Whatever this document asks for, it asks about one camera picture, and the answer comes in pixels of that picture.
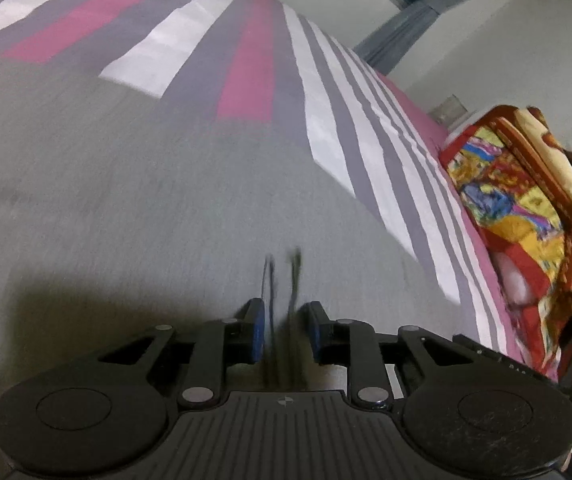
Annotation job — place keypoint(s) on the colourful red-edged blanket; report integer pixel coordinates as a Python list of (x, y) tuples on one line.
[(506, 195)]

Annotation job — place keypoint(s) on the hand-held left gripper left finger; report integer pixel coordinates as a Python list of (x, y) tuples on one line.
[(257, 335)]

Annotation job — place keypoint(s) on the grey curtain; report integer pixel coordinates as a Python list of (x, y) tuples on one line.
[(416, 25)]

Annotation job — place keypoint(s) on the striped pink bed sheet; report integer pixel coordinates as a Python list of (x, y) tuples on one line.
[(246, 50)]

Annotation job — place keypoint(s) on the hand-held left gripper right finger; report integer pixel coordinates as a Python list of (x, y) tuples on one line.
[(316, 335)]

